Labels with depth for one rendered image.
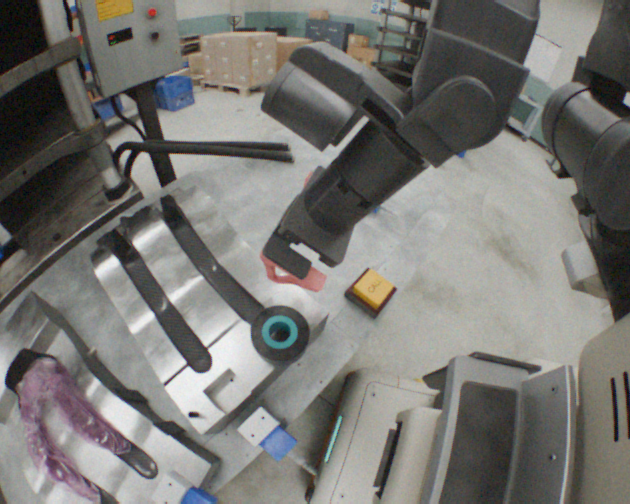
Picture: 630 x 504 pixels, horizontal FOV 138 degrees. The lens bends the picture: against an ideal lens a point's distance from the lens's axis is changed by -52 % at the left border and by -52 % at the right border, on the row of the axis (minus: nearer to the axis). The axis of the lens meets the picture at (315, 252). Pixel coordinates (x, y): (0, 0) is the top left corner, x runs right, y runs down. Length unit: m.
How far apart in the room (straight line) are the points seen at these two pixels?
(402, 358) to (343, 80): 1.33
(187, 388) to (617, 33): 0.54
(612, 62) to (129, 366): 0.70
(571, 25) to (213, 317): 6.79
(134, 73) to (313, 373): 0.97
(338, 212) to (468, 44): 0.15
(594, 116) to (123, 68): 1.00
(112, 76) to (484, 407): 1.08
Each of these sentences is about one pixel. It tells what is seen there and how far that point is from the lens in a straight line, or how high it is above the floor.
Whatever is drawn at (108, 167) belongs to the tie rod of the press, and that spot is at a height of 0.90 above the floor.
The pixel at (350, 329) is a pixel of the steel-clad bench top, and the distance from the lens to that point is 0.49.
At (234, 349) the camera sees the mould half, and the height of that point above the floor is 0.89.
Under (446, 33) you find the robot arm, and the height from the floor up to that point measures 1.25.
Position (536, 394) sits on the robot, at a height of 1.06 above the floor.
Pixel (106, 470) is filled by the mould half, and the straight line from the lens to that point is 0.50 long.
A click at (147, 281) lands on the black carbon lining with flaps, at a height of 0.90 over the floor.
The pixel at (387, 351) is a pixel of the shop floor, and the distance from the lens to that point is 1.37.
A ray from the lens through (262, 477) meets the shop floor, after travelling 1.29.
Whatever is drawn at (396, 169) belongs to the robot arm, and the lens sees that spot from 0.18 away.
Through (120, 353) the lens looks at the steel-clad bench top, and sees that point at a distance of 0.57.
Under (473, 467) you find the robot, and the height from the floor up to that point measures 1.04.
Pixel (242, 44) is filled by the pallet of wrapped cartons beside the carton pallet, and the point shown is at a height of 0.80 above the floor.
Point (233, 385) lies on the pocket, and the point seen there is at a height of 0.86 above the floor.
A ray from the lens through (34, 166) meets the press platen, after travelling 0.93.
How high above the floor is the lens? 1.25
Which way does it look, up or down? 53 degrees down
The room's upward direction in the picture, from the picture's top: 8 degrees clockwise
